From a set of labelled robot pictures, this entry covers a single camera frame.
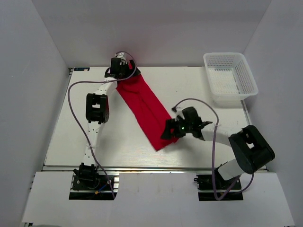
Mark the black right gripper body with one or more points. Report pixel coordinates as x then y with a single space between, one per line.
182 128

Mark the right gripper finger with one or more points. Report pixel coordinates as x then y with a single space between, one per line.
168 134
171 124

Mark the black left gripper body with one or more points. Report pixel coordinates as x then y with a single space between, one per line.
125 71

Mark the red t shirt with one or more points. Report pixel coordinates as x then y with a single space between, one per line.
149 112

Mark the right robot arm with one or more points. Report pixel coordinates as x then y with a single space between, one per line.
250 148

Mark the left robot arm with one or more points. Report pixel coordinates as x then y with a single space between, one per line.
97 103

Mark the small label sticker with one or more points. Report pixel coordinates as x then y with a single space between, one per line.
81 69

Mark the white plastic mesh basket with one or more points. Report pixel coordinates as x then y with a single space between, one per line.
229 76

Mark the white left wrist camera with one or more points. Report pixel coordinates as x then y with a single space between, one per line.
121 55

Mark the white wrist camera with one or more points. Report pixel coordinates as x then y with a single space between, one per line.
121 55
178 112

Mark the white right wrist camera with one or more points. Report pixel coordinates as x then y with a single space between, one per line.
178 112

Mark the aluminium table edge rail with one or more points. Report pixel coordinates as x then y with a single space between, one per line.
133 169

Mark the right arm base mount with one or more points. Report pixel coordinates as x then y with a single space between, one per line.
206 192

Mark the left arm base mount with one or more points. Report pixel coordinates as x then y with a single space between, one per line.
89 183

